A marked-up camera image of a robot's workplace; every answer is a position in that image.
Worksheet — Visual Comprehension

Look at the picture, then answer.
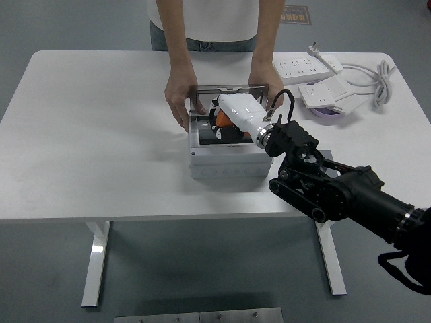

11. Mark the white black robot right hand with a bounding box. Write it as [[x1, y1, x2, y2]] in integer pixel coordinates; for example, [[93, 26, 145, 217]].
[[207, 94, 271, 141]]

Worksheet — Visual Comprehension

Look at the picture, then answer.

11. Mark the person's right hand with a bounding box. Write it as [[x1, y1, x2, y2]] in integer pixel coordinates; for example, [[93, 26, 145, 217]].
[[164, 65, 207, 133]]

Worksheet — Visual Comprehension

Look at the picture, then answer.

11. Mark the person's left hand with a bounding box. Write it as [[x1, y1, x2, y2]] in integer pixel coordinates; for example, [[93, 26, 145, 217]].
[[248, 62, 286, 109]]

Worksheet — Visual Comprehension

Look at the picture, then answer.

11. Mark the orange cylindrical battery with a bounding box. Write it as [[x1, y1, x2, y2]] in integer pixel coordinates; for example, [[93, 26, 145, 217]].
[[215, 108, 253, 138]]

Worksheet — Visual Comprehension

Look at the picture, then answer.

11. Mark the transparent hinged box lid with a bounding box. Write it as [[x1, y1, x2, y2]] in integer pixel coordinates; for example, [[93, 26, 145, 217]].
[[188, 83, 271, 118]]

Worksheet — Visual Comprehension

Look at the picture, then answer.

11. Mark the grey plastic enclosure box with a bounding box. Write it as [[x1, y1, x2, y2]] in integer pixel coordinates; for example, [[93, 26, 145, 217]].
[[187, 114, 274, 179]]

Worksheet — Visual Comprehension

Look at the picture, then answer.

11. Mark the large white power strip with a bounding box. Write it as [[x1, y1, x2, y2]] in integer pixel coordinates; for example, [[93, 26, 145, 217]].
[[273, 57, 331, 85]]

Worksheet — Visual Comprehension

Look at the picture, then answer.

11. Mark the small white power strip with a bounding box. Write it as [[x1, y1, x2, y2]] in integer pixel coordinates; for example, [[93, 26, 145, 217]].
[[297, 74, 351, 108]]

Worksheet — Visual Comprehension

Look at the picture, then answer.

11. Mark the dark floor sign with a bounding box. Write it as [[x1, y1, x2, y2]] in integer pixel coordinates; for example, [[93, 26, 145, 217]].
[[279, 5, 312, 25]]

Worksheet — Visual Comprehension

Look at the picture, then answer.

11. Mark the purple round disc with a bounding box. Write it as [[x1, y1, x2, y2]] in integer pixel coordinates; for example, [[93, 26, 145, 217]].
[[311, 107, 341, 117]]

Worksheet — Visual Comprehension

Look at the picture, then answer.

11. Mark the person's torso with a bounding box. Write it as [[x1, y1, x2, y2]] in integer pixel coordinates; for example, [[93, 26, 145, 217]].
[[147, 0, 267, 53]]

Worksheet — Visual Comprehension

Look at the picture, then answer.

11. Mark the white flat socket plate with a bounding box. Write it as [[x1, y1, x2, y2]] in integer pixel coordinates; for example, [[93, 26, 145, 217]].
[[312, 90, 366, 115]]

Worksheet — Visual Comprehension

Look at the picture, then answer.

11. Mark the white table leg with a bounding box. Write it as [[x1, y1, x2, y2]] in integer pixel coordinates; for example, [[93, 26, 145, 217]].
[[314, 218, 347, 296], [81, 221, 111, 308]]

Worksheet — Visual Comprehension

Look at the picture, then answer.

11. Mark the white coiled power cable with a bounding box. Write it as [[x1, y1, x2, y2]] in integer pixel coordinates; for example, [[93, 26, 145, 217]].
[[339, 59, 397, 109]]

